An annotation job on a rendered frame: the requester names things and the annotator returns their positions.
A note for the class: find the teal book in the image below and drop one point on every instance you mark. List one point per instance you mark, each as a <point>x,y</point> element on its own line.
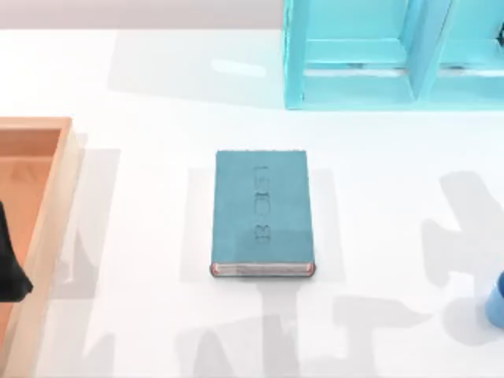
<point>252,212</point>

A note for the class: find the shallow salmon-coloured box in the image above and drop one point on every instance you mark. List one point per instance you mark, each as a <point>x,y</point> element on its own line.
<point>35,189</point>

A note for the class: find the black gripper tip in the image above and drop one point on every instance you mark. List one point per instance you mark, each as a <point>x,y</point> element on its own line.
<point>12,271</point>

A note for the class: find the light blue rack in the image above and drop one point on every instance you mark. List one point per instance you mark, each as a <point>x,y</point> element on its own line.
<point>354,51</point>

